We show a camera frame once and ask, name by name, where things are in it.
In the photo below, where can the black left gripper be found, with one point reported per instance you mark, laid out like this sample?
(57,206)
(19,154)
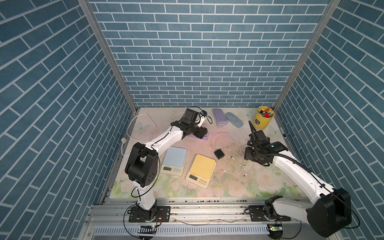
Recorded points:
(201,132)

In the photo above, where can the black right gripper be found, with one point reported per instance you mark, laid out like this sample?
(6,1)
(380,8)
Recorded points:
(246,155)

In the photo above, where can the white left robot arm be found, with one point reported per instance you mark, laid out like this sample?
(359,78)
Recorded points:
(144,159)

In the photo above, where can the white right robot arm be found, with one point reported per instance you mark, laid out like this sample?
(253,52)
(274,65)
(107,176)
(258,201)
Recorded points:
(328,211)

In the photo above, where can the blue electronic kitchen scale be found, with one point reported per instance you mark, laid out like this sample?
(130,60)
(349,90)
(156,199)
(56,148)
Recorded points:
(174,161)

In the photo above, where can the yellow electronic kitchen scale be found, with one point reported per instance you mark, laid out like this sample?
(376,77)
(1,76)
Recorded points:
(201,171)

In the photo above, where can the purple pencil case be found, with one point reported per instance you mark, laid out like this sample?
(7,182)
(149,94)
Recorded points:
(220,117)

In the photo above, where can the yellow pen cup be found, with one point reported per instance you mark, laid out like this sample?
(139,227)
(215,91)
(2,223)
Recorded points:
(263,117)

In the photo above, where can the blue pencil case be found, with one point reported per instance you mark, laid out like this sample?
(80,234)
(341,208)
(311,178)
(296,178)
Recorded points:
(234,120)

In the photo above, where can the floral table mat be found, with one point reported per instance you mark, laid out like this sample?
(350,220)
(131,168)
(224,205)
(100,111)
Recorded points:
(233,176)

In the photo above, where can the black USB wall charger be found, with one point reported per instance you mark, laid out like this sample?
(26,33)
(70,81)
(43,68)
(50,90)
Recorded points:
(219,154)

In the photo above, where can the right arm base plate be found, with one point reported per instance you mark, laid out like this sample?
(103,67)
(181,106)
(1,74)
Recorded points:
(259,213)

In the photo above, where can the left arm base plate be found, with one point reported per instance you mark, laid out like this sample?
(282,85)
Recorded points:
(139,215)

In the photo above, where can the aluminium mounting rail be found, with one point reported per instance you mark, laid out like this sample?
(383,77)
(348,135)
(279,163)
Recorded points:
(192,211)

